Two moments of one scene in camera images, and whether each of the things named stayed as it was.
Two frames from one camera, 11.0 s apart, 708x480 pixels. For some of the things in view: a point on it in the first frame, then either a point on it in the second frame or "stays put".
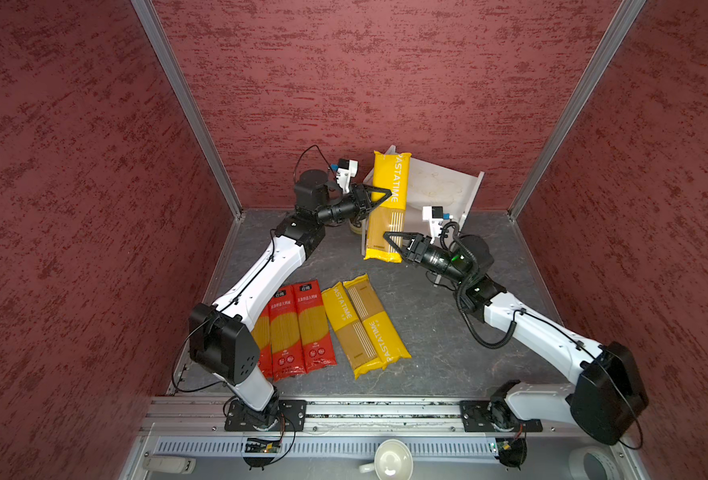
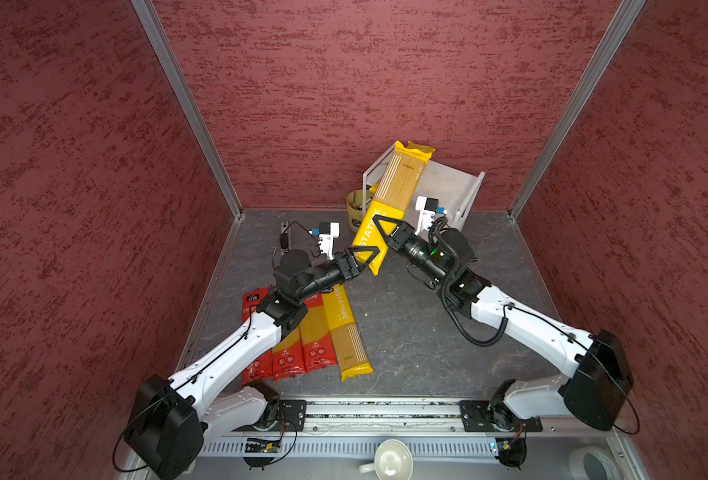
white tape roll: x=609 y=465 stays put
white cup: x=393 y=460 stays put
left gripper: x=362 y=202 → x=347 y=265
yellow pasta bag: x=380 y=330 → x=402 y=174
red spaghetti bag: x=315 y=340 stays put
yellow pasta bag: x=390 y=172 → x=412 y=155
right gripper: x=417 y=240 stays put
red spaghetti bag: x=285 y=345 stays put
